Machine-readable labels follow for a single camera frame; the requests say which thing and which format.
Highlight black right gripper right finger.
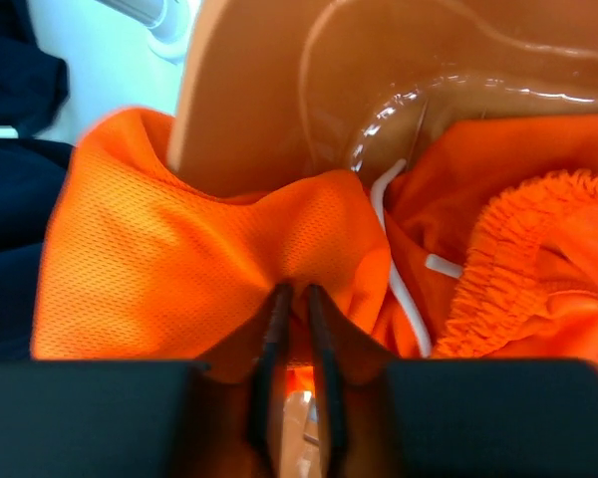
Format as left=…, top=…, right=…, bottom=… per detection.
left=308, top=286, right=598, bottom=477

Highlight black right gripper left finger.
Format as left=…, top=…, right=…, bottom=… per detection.
left=0, top=285, right=292, bottom=477

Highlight orange mesh shorts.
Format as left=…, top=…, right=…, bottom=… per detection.
left=32, top=109, right=598, bottom=389

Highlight navy blue shorts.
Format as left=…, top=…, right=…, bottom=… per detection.
left=0, top=1, right=73, bottom=361

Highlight orange plastic basket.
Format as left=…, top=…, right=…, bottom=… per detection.
left=166, top=1, right=598, bottom=197

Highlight silver clothes rack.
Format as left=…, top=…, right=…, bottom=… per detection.
left=100, top=0, right=202, bottom=64

